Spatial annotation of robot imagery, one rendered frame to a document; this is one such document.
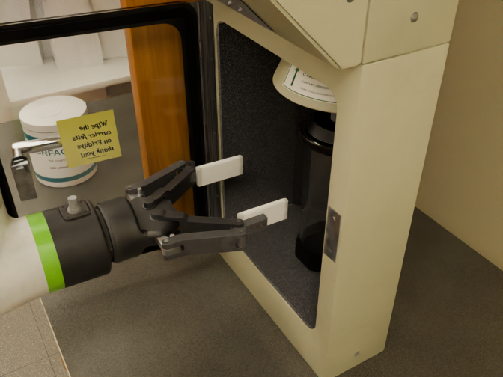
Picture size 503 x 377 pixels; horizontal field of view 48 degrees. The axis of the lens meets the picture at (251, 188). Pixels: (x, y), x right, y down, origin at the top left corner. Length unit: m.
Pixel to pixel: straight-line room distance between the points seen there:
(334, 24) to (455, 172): 0.65
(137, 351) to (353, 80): 0.53
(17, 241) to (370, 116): 0.38
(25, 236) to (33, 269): 0.04
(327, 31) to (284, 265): 0.47
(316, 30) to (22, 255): 0.38
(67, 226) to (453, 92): 0.70
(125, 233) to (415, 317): 0.49
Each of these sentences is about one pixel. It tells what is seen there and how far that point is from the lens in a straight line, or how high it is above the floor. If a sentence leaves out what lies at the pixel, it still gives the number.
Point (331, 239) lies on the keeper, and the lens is 0.65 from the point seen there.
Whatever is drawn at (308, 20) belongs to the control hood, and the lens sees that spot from 0.47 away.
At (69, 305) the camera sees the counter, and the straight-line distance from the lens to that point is 0.96.
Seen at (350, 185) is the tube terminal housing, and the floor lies 1.28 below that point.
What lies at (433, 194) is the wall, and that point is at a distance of 1.15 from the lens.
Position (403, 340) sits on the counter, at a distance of 0.90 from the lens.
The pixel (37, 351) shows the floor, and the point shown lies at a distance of 2.19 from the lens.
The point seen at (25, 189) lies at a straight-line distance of 0.82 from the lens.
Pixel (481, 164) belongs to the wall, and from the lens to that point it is 1.05.
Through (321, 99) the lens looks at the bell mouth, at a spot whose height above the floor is 1.33.
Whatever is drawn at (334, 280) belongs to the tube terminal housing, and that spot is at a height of 1.14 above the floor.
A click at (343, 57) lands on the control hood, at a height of 1.42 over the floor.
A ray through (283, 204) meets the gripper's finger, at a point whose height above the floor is 1.19.
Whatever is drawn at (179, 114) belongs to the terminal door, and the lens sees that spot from 0.82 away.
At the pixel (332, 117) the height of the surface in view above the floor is 1.26.
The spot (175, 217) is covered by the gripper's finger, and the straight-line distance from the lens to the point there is 0.67.
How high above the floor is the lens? 1.61
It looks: 36 degrees down
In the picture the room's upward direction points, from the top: straight up
